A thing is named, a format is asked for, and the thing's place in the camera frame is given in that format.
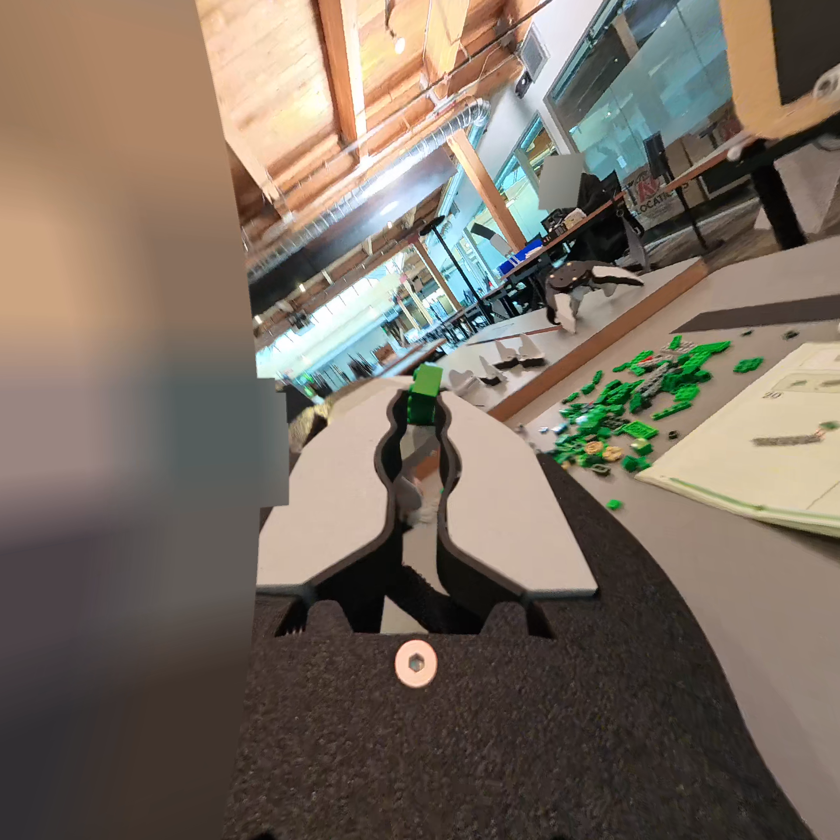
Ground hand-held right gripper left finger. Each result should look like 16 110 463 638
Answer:
257 377 417 592

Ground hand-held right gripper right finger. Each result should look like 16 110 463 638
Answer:
435 390 599 601

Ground green brick assembly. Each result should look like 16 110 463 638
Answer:
406 364 448 429

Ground raised wooden desk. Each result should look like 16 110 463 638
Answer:
718 0 840 253

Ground pale plastic part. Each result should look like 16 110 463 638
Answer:
492 333 547 370
449 357 508 399

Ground pile of green bricks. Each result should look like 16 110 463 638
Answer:
537 333 766 475

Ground grey table with wooden edge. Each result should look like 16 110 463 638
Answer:
433 257 708 422

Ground black and white device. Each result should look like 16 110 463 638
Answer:
545 260 648 334

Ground open instruction booklet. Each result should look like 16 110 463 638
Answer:
635 341 840 540

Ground blue box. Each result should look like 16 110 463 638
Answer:
495 241 547 277

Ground long wooden table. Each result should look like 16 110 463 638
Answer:
505 150 746 293

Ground silver ventilation duct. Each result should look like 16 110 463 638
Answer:
246 97 492 280

